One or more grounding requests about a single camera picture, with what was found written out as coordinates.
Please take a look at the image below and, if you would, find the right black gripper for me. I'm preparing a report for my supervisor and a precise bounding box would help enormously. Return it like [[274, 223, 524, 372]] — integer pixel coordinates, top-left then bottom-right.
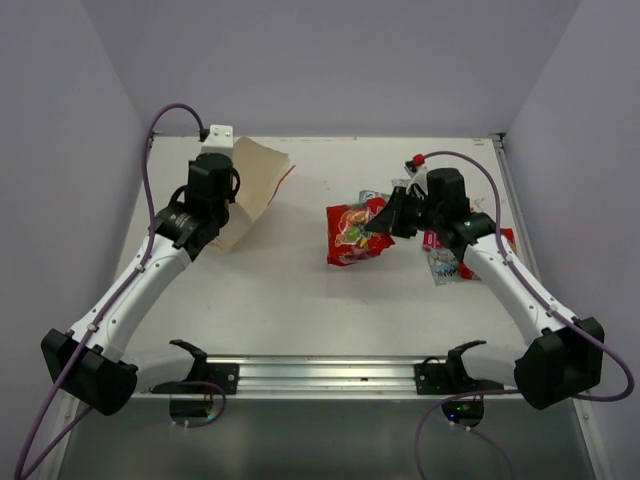
[[367, 187, 443, 239]]

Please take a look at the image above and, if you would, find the printed bear paper bag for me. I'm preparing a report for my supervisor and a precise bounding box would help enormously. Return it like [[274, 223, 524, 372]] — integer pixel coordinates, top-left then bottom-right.
[[209, 137, 294, 253]]

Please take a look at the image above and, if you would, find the large red candy bag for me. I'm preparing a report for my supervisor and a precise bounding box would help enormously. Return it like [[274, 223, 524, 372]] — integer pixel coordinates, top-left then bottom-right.
[[326, 197, 395, 267]]

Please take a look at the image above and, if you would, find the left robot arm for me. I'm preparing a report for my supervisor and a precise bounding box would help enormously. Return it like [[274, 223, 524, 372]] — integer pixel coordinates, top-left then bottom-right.
[[41, 152, 240, 416]]

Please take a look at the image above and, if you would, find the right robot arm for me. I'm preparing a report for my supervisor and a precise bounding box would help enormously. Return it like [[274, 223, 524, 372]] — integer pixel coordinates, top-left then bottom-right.
[[365, 168, 604, 409]]

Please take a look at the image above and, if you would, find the green Fox's mint bag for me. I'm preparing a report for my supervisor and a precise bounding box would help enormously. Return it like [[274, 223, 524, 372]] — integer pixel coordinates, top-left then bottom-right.
[[358, 189, 390, 203]]

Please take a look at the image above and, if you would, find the silver blue snack packet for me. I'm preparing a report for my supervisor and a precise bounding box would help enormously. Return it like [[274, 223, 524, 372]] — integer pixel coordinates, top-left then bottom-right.
[[391, 178, 411, 192]]

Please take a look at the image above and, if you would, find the red pink snack packet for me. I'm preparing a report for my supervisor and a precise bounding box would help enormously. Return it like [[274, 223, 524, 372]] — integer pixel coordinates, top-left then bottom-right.
[[422, 231, 443, 251]]

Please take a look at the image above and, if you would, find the silver blue flat packet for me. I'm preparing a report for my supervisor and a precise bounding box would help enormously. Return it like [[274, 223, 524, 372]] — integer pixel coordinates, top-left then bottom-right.
[[427, 248, 463, 286]]

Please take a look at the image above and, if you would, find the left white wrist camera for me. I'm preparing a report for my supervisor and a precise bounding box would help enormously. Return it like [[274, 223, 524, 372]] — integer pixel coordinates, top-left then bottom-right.
[[199, 125, 234, 159]]

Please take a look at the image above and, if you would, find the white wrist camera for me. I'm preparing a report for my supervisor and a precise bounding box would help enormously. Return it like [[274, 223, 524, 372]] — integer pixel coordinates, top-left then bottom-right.
[[199, 125, 234, 159], [404, 154, 428, 197]]

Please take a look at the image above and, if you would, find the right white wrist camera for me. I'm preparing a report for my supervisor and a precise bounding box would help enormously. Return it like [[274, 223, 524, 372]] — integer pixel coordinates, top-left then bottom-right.
[[404, 154, 428, 197]]

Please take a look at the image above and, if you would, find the aluminium front rail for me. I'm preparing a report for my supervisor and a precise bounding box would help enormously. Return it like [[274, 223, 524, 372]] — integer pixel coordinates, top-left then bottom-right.
[[64, 354, 586, 401]]

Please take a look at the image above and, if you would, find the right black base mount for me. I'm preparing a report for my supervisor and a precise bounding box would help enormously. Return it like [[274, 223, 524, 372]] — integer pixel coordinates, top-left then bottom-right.
[[413, 340, 504, 428]]

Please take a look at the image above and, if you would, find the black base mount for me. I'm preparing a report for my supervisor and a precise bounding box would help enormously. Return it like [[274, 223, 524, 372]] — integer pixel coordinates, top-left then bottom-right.
[[138, 339, 239, 430], [413, 340, 504, 428]]

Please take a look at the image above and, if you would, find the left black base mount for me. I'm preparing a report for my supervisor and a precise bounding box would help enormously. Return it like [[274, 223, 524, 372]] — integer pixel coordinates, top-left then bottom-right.
[[138, 339, 239, 430]]

